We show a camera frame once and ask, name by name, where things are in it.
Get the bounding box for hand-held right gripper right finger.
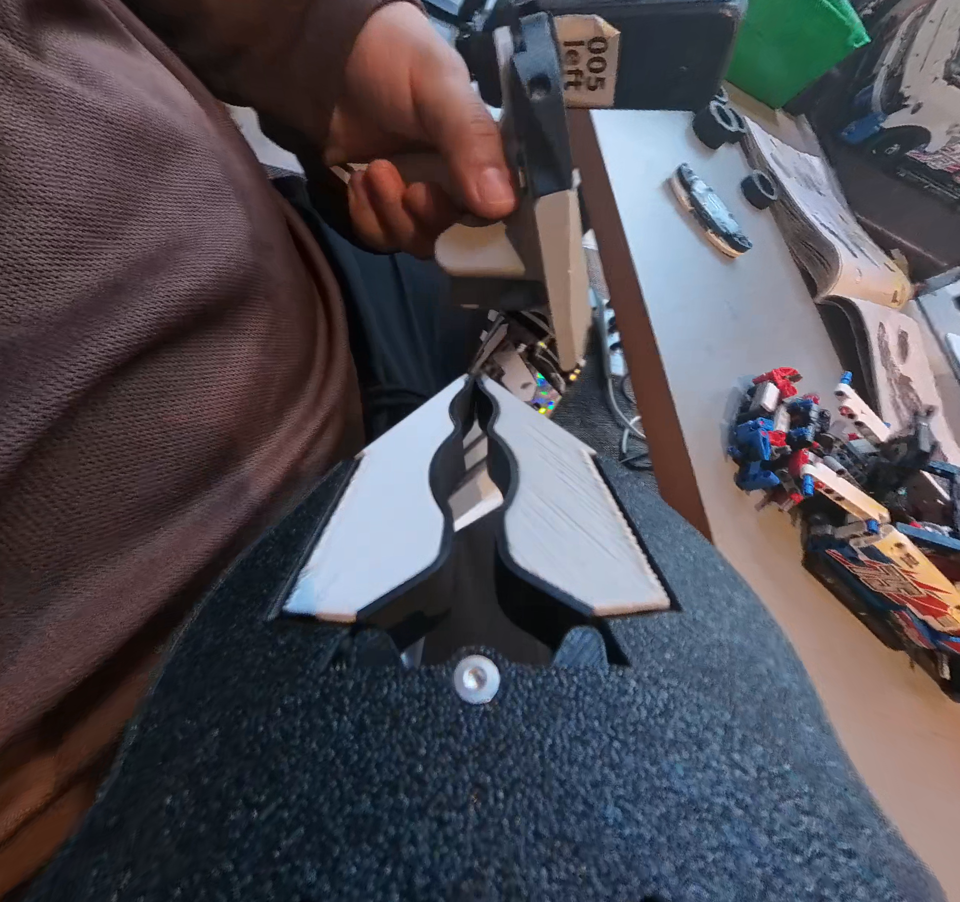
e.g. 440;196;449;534
480;377;671;619

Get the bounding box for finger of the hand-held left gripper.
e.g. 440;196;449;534
536;185;595;372

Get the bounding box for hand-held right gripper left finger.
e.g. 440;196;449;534
283;377;481;624

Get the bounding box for white sticker sheet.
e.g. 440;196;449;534
448;308;590;535

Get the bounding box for black white toy car panel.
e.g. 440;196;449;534
669;163;753;259

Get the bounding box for person's left forearm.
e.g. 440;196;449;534
67;0;429;145

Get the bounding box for grey desk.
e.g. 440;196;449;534
519;0;960;895

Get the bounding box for person's left hand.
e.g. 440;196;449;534
324;2;520;258

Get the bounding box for green plastic bin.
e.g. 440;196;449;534
615;0;871;111

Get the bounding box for person's black pants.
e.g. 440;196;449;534
277;174;496;423

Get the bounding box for toy brick car chassis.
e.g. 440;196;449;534
726;368;960;535

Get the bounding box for open instruction booklet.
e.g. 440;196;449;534
738;113;960;468

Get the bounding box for black toy set box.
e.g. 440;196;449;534
813;0;960;201

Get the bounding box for person's brown shirt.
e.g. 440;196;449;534
0;0;369;895

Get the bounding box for blue printed toy car body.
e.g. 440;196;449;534
798;519;960;681

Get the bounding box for grey cable bundle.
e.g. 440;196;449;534
592;294;654;471

